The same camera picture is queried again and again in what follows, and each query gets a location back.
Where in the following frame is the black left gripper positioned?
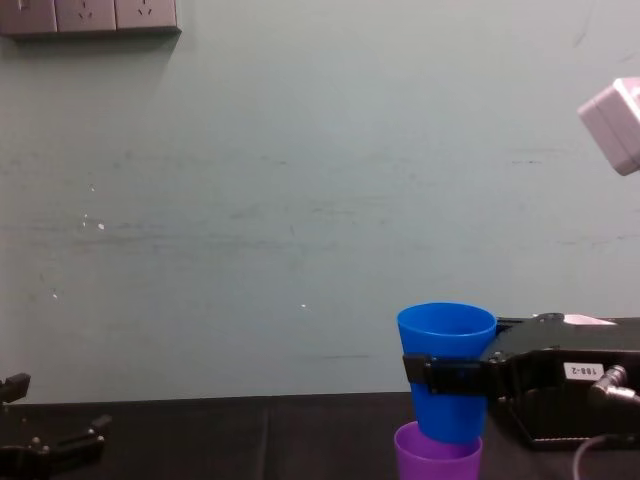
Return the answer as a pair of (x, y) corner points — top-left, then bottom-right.
(0, 372), (114, 480)

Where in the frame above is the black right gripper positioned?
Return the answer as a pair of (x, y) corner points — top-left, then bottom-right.
(402, 312), (640, 452)

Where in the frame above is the blue plastic cup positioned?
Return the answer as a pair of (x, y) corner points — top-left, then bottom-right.
(396, 301), (498, 446)

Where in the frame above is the purple plastic cup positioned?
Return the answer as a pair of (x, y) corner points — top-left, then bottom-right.
(393, 420), (485, 480)

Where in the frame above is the black table cloth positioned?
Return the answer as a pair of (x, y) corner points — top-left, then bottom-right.
(0, 391), (640, 480)

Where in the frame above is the dark cable with silver plug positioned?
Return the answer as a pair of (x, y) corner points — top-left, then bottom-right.
(571, 364), (640, 480)

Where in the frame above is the grey wall socket plate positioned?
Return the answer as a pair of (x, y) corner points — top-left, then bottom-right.
(0, 0), (58, 36)
(54, 0), (118, 34)
(114, 0), (182, 38)

